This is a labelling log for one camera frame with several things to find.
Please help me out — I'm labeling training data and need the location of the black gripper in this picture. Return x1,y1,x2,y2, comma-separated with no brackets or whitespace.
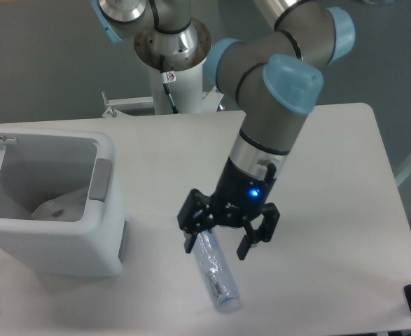
177,160,280,260

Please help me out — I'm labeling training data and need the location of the clear plastic water bottle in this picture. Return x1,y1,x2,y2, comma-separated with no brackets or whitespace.
193,230,241,314

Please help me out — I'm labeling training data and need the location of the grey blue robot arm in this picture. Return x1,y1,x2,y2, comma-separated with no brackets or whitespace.
177,1,356,259

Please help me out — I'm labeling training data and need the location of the white trash can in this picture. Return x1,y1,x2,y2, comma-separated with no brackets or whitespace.
0,126,127,277

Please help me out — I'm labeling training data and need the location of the black cable on pedestal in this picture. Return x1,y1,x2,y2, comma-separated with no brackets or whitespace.
158,54,181,115

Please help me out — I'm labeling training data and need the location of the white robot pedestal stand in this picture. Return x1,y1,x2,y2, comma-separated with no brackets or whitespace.
102,18,223,118

